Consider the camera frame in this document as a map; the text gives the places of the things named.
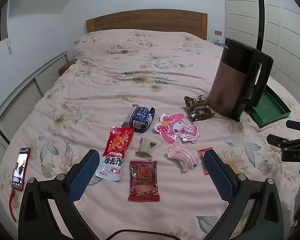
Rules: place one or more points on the pink striped snack packet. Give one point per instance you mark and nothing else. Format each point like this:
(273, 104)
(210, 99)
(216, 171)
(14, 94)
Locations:
(183, 157)

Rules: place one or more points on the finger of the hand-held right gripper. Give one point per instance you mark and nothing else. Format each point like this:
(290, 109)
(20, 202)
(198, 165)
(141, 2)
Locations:
(277, 140)
(293, 125)

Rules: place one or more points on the brown and black electric kettle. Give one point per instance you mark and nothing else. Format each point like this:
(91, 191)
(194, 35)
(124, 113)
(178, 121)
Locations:
(225, 85)

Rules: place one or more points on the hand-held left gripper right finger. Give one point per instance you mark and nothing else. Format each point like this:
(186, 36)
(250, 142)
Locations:
(218, 175)

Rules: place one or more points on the red and white snack packet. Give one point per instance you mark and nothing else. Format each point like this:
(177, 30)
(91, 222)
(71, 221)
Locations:
(116, 152)

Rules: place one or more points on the smartphone in red case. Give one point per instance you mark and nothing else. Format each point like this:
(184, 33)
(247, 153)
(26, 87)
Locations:
(20, 168)

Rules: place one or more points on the wall socket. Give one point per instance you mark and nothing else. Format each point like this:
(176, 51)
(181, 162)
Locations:
(218, 32)

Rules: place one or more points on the white slatted radiator cover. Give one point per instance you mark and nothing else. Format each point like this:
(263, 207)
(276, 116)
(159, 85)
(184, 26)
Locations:
(22, 92)

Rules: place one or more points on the pink cartoon snack packet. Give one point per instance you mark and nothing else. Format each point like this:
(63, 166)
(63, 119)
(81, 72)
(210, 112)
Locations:
(172, 127)

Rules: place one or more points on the wooden nightstand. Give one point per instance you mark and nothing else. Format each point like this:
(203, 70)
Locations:
(66, 68)

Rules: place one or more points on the floral pink bed blanket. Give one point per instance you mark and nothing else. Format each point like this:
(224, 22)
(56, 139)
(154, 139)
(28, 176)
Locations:
(115, 85)

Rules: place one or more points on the small green snack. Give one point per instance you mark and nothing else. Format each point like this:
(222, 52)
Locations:
(147, 148)

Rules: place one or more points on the small items on nightstand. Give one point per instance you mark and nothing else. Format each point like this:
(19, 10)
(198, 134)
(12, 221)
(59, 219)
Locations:
(217, 41)

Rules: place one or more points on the wooden bed headboard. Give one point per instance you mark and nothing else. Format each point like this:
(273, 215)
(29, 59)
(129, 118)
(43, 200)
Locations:
(145, 21)

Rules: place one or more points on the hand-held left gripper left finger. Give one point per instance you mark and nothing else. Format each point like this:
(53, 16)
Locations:
(86, 175)

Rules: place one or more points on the dark blue snack packet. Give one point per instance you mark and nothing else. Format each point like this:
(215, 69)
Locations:
(138, 117)

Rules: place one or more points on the small red snack packet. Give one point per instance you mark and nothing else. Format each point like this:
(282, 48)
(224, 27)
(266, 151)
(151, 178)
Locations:
(200, 155)

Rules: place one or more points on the green tray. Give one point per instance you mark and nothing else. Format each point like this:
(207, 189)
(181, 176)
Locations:
(270, 105)

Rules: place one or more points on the dark red snack packet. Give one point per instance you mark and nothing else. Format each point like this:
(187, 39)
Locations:
(143, 180)

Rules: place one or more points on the brown snack packet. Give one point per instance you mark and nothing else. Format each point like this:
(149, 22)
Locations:
(198, 108)

